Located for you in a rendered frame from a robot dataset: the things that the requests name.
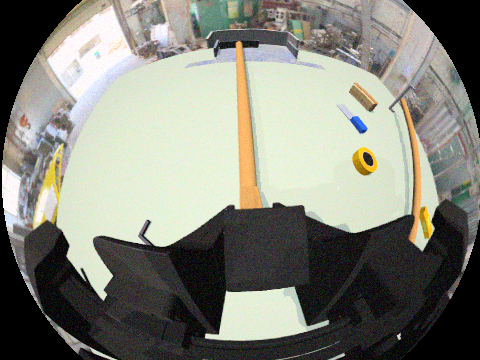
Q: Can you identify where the tan wooden block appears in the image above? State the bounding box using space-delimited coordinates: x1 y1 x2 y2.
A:
349 83 379 112

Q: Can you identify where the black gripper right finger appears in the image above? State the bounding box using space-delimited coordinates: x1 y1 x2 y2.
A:
295 215 415 327

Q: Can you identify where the yellow rectangular block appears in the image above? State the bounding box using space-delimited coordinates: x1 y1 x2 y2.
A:
419 207 432 240

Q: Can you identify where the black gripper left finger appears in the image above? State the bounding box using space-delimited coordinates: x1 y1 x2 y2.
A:
92 205 235 335

